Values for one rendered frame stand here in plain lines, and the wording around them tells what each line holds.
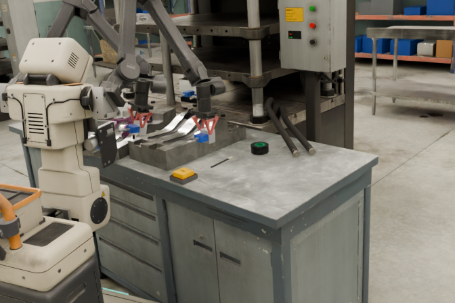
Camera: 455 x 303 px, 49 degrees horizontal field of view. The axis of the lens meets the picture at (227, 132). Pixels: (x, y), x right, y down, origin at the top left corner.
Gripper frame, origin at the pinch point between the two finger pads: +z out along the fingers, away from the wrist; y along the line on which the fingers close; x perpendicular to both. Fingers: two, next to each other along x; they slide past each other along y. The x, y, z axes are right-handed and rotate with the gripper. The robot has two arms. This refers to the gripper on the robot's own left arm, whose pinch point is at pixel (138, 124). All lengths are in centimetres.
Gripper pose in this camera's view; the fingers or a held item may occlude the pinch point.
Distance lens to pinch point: 218.2
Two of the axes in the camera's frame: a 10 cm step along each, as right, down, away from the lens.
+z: -1.5, 9.4, 2.9
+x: -6.9, 1.1, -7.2
